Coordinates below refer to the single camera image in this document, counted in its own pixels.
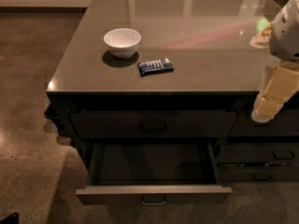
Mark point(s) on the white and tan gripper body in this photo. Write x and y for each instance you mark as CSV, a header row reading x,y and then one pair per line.
x,y
286,34

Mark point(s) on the white ceramic bowl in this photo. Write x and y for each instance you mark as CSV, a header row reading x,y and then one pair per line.
x,y
123,42

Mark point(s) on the dark cabinet side handle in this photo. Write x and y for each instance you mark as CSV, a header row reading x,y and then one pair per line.
x,y
51,114

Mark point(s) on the drawer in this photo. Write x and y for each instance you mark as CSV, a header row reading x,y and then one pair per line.
x,y
258,153
151,174
285,123
152,124
258,173

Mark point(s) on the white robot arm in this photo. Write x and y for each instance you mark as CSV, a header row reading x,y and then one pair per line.
x,y
281,36

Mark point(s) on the black object floor corner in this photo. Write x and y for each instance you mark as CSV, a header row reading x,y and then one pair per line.
x,y
11,219

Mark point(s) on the blue snack packet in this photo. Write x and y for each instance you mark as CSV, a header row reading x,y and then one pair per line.
x,y
155,67

